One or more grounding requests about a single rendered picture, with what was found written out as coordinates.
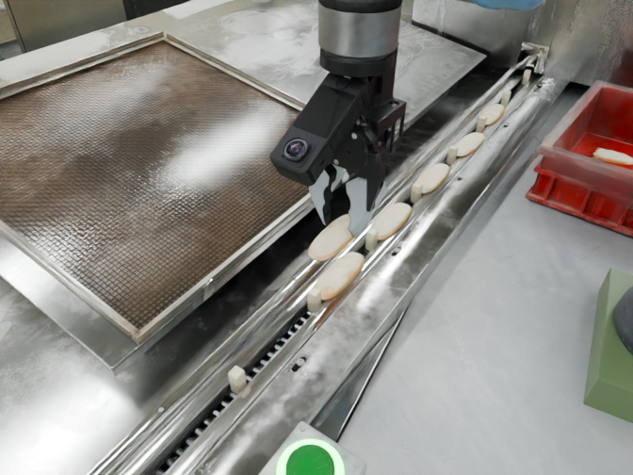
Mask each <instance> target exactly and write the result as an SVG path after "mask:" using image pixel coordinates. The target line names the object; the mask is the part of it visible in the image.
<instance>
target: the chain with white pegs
mask: <svg viewBox="0 0 633 475"><path fill-rule="evenodd" d="M535 74H536V73H534V70H533V71H531V70H528V69H526V70H525V72H524V75H523V79H522V83H521V84H520V85H519V86H518V87H517V88H516V89H515V90H514V91H513V92H511V91H509V90H505V91H504V92H503V96H502V100H501V104H500V105H502V106H504V107H505V106H506V105H507V103H508V102H509V101H510V100H511V99H512V98H513V97H514V96H515V95H516V94H517V93H518V92H519V90H520V89H522V88H523V87H524V86H525V85H526V83H527V82H528V81H529V80H530V79H531V77H532V76H533V75H535ZM486 121H487V117H486V116H482V115H480V116H479V120H478V125H477V129H476V131H475V132H479V133H481V132H482V130H483V129H484V128H485V127H486V126H487V125H485V124H486ZM475 132H474V133H475ZM458 148H459V147H457V146H454V145H451V146H450V147H449V148H448V154H447V159H446V163H445V164H446V165H448V167H449V166H450V165H451V164H452V163H453V162H454V161H455V160H456V159H457V153H458ZM422 188H423V184H421V183H418V182H415V183H414V184H413V186H412V193H411V200H410V201H409V202H408V203H407V204H406V205H409V206H410V207H412V206H413V205H414V204H415V203H416V202H417V201H418V200H419V199H420V197H421V196H422V195H423V194H421V193H422ZM378 234H379V231H378V230H376V229H374V228H370V229H369V230H368V231H367V232H366V239H365V247H364V249H363V250H362V251H361V252H360V254H361V255H362V256H363V257H364V258H365V255H368V254H369V253H370V252H371V250H372V249H373V248H374V247H375V246H376V245H377V244H378V243H379V242H380V240H379V241H378ZM324 301H325V300H324ZM324 301H323V300H321V290H320V289H318V288H316V287H312V288H311V289H310V290H309V291H308V292H307V306H308V308H307V309H306V310H305V311H304V312H303V314H301V315H300V316H299V317H298V318H297V319H296V320H295V321H294V322H293V323H292V324H291V327H289V328H288V329H287V330H286V331H285V332H284V333H283V334H282V335H281V336H280V337H279V338H278V341H275V342H274V343H273V345H272V346H271V347H270V348H269V349H268V350H267V351H266V352H265V353H264V356H263V355H262V356H261V357H260V358H259V359H258V360H257V361H256V362H255V364H254V365H253V366H252V367H251V368H250V371H247V372H246V373H245V370H243V369H241V368H240V367H238V366H234V367H233V368H232V369H231V370H230V371H229V372H228V376H229V381H230V386H231V389H230V390H229V391H228V392H227V393H226V394H225V395H224V396H223V397H222V398H221V399H220V400H219V402H218V404H217V406H216V405H215V406H214V407H213V408H212V409H211V410H210V411H209V412H208V413H207V414H206V415H205V416H204V417H203V418H202V420H201V421H200V424H197V425H196V426H195V427H194V428H193V429H192V430H191V431H190V432H189V433H188V434H187V435H186V436H185V437H184V439H183V440H182V443H181V444H178V445H177V446H176V447H175V448H174V449H173V450H172V451H171V452H170V453H169V454H168V455H167V456H166V457H165V459H164V460H163V461H162V464H161V465H158V466H157V467H156V468H155V469H154V470H153V471H152V472H151V473H150V474H149V475H163V474H164V473H165V472H164V471H163V470H164V469H165V468H166V467H168V468H170V467H171V466H172V465H173V464H174V463H175V461H173V460H172V458H173V457H176V456H178V457H180V456H181V455H182V454H183V453H184V452H185V451H184V450H183V448H184V447H185V446H188V447H189V446H190V445H191V444H192V443H193V442H194V440H193V439H191V438H192V437H193V436H195V435H197V436H198V437H199V436H200V434H201V433H202V432H203V430H202V428H203V427H204V426H206V427H208V426H209V425H210V424H211V423H212V420H210V418H212V417H215V418H216V417H217V416H218V415H219V414H220V413H221V411H220V410H219V409H220V408H221V407H223V408H225V407H226V406H227V405H228V404H229V402H227V400H230V399H232V400H233V399H234V398H235V397H236V395H237V394H238V393H239V392H240V391H241V390H242V389H243V388H244V387H245V386H246V385H247V383H248V382H249V381H250V380H251V379H252V378H253V377H252V375H253V374H255V375H256V374H257V373H258V372H259V371H260V370H261V369H259V368H260V367H261V366H262V367H263V366H264V365H265V364H266V363H267V362H268V361H266V360H267V359H268V358H269V359H271V358H272V357H273V355H274V353H273V352H274V351H276V352H277V351H278V350H279V349H281V346H280V345H281V344H285V342H286V341H287V340H288V339H287V337H288V336H289V337H291V336H292V335H294V334H295V333H294V332H293V331H294V330H296V331H298V329H299V328H300V324H301V323H302V324H303V323H304V322H306V321H307V319H306V317H308V318H310V316H311V315H312V314H313V313H314V312H315V311H316V310H317V309H318V308H319V307H320V306H321V305H322V303H323V302H324ZM258 367H259V368H258ZM246 382H247V383H246Z"/></svg>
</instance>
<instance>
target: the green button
mask: <svg viewBox="0 0 633 475"><path fill-rule="evenodd" d="M334 470H335V466H334V461H333V458H332V456H331V455H330V453H329V452H328V451H327V450H325V449H324V448H322V447H320V446H319V445H315V444H306V445H302V446H300V447H298V448H296V449H295V450H293V451H292V452H291V454H290V455H289V457H288V459H287V461H286V465H285V474H286V475H334Z"/></svg>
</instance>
